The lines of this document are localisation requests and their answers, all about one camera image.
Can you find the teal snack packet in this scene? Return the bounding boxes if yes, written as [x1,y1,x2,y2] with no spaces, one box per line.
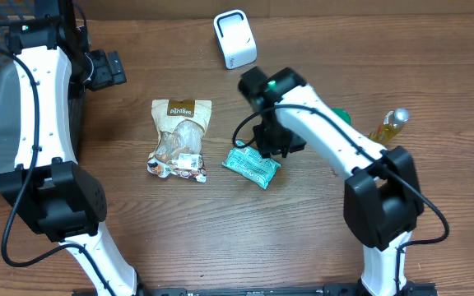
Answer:
[222,146,281,189]

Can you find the green lid white jar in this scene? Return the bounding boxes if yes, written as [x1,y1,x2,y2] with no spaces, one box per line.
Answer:
[332,109,351,127]

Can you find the beige Pantree snack pouch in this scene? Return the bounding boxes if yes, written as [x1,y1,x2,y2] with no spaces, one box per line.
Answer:
[146,99,212,183]

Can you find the yellow Vim liquid bottle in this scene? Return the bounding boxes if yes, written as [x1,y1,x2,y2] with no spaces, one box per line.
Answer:
[369,108,409,145]

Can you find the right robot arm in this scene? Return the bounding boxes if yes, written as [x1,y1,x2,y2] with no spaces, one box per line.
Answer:
[238,67,424,295]

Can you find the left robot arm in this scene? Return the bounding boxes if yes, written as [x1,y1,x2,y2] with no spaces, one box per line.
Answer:
[0,1,140,295]

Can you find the white barcode scanner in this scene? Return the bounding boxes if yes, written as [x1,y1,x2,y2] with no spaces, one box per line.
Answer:
[213,9,258,70]

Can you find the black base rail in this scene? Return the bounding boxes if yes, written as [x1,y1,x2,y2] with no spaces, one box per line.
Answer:
[72,281,439,296]

